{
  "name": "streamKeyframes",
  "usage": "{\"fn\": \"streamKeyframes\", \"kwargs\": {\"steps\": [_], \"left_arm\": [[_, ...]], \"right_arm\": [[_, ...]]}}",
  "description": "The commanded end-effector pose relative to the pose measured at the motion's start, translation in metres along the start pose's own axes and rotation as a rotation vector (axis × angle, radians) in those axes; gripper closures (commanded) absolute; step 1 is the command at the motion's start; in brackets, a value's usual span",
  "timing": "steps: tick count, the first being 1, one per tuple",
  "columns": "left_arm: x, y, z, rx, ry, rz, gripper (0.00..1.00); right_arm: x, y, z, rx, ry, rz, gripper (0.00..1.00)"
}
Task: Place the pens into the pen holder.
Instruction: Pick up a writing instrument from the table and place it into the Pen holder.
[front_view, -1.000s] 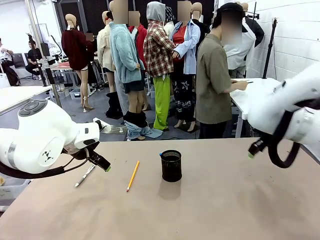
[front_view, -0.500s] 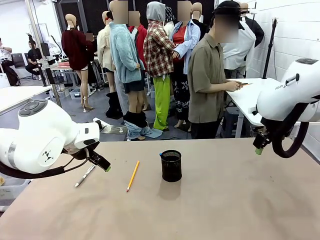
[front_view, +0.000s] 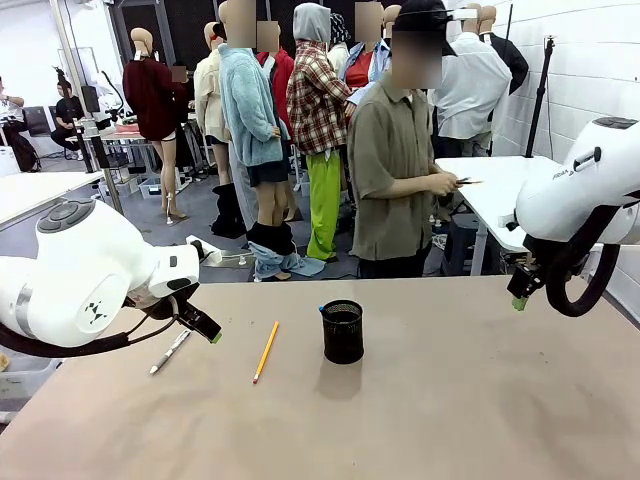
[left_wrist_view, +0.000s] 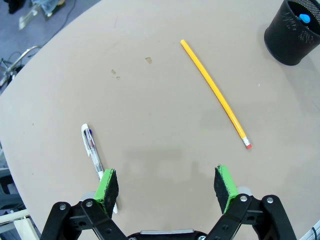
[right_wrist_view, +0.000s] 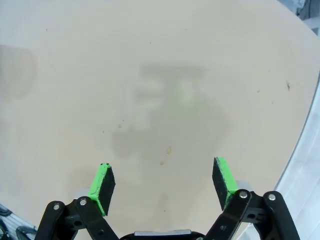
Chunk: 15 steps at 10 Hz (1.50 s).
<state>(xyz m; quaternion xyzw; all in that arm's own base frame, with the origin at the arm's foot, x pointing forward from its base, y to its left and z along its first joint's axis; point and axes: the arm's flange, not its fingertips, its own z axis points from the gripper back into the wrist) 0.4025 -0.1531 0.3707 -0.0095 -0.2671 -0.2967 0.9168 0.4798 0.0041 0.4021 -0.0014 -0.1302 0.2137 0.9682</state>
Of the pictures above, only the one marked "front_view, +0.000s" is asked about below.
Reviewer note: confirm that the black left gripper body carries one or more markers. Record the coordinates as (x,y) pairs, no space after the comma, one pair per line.
(186,311)

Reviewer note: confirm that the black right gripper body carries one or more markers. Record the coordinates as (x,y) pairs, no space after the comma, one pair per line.
(524,281)

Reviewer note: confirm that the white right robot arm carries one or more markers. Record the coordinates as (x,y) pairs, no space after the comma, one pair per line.
(585,190)

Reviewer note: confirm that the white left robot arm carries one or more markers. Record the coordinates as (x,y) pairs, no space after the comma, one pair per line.
(75,270)

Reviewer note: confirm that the person's right forearm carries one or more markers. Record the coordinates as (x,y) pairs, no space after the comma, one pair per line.
(410,185)

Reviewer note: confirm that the silver ballpoint pen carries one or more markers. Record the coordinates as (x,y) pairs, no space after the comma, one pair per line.
(170,352)

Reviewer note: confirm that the black mesh pen holder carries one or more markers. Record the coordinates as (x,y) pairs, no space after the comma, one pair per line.
(343,332)

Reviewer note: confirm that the person's right hand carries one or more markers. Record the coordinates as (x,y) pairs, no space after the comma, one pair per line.
(442,185)

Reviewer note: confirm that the yellow pencil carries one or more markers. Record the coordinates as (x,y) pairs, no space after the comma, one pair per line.
(266,351)

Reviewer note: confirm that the white power strip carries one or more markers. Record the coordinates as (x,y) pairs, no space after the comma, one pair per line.
(207,254)

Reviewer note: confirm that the white table with curved edge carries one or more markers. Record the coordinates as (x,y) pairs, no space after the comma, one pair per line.
(495,200)

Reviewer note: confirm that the black boots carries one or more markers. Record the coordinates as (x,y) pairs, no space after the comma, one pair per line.
(227,210)

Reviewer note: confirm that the grey storage bin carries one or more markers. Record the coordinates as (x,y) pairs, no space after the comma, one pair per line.
(149,188)

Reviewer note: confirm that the person in olive shirt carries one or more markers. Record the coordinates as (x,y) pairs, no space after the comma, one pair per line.
(390,165)

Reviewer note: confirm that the black tripod stand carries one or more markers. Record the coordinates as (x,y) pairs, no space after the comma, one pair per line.
(541,100)

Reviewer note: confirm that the white rectangular table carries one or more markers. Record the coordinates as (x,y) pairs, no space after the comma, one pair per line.
(40,192)

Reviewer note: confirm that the mannequin in white shirt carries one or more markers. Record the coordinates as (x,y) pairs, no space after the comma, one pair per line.
(470,85)

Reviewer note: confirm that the mannequin in cream jacket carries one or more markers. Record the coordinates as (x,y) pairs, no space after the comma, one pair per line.
(210,100)

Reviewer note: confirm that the mannequin in maroon sweater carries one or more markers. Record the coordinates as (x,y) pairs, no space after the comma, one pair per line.
(155,100)

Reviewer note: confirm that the mannequin in black jacket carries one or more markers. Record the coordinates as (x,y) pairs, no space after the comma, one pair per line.
(510,60)

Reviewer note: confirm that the seated person in black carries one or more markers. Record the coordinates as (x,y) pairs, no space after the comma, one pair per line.
(67,120)

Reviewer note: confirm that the mannequin in plaid shirt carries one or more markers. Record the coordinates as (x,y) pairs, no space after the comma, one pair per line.
(315,110)

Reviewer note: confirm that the mannequin in red jacket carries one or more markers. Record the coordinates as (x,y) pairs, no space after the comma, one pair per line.
(282,80)

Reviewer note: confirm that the mannequin in blue shirt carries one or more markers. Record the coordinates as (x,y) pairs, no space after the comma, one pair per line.
(367,65)

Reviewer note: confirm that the black cap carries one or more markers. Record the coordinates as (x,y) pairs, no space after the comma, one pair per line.
(425,15)

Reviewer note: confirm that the mannequin in patterned hood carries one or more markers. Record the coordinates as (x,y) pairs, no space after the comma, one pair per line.
(339,35)

